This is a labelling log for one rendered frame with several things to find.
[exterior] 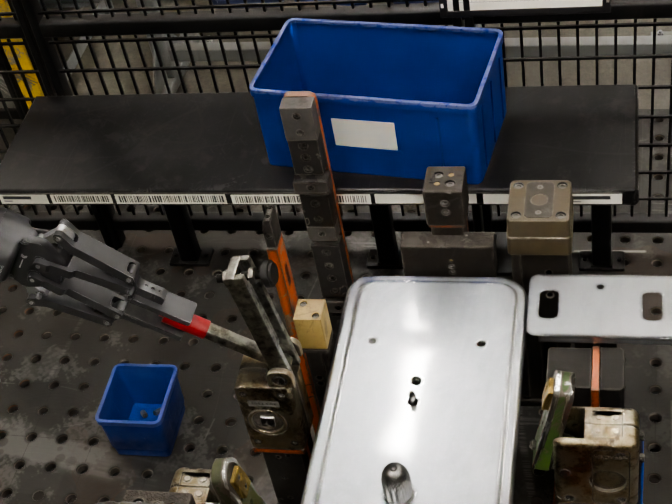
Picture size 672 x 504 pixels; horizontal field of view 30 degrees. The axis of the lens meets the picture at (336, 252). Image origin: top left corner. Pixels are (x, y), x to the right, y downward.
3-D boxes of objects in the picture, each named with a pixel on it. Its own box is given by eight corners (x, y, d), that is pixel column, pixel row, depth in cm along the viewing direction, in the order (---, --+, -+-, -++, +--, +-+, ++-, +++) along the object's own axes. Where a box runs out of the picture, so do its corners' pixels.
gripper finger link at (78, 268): (43, 243, 137) (45, 235, 136) (141, 276, 138) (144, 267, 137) (31, 270, 134) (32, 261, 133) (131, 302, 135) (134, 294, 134)
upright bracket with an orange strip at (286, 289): (337, 485, 172) (269, 221, 138) (327, 484, 173) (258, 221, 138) (340, 467, 174) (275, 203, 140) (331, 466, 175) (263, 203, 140)
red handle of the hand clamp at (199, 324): (290, 374, 139) (159, 319, 136) (283, 384, 141) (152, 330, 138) (297, 345, 142) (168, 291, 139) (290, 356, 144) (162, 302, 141)
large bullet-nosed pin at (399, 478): (413, 516, 133) (406, 480, 129) (384, 514, 134) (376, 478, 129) (416, 491, 135) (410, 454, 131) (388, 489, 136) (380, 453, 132)
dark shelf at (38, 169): (638, 207, 159) (638, 190, 157) (-10, 207, 179) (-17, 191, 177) (638, 100, 174) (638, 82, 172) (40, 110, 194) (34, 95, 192)
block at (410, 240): (506, 397, 179) (493, 247, 158) (423, 394, 181) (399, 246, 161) (508, 381, 181) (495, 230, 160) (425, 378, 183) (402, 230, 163)
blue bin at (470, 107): (483, 186, 162) (475, 107, 153) (265, 165, 172) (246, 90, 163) (510, 107, 173) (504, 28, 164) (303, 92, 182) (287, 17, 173)
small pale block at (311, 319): (363, 501, 170) (321, 320, 145) (338, 500, 170) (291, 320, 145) (367, 480, 172) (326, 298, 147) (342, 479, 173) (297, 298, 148)
